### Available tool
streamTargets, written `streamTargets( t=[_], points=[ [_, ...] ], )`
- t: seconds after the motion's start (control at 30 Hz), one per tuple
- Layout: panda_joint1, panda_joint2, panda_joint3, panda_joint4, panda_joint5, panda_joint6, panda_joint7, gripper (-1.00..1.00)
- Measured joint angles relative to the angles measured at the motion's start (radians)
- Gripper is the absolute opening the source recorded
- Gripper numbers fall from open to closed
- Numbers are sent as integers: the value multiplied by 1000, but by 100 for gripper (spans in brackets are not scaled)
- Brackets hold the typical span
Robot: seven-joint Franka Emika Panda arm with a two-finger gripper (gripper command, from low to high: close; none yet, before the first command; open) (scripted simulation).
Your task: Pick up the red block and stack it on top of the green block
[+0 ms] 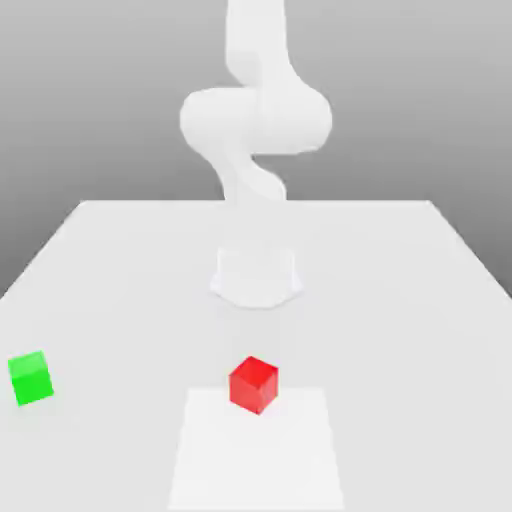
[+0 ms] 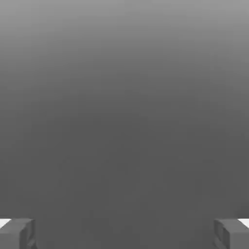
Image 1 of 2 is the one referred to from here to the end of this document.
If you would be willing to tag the small green cube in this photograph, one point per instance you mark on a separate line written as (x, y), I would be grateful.
(30, 378)

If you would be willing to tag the small red cube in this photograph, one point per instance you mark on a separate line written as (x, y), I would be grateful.
(252, 384)

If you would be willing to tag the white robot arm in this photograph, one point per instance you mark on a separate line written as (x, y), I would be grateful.
(256, 120)

